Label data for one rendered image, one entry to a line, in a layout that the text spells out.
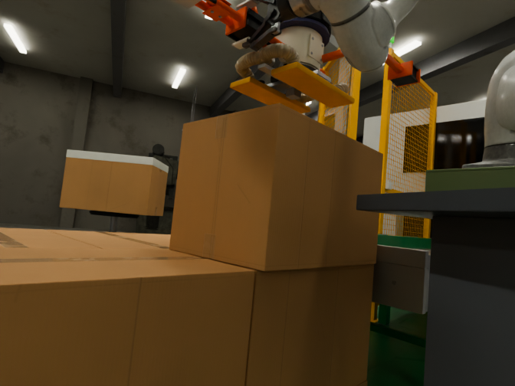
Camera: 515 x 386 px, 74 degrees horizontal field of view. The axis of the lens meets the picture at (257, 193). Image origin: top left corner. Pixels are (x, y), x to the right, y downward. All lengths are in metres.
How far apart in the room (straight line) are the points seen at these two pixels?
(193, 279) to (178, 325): 0.09
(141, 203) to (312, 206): 1.69
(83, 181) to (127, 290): 2.02
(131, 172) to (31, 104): 8.21
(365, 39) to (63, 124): 9.74
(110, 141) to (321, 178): 9.43
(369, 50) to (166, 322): 0.77
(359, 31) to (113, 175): 1.97
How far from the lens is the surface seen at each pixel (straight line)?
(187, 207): 1.03
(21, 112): 10.56
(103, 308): 0.63
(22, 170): 10.32
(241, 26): 1.08
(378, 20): 0.95
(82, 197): 2.61
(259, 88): 1.20
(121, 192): 2.50
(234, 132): 0.92
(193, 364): 0.76
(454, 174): 0.87
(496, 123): 0.92
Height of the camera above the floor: 0.66
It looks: 5 degrees up
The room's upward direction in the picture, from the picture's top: 5 degrees clockwise
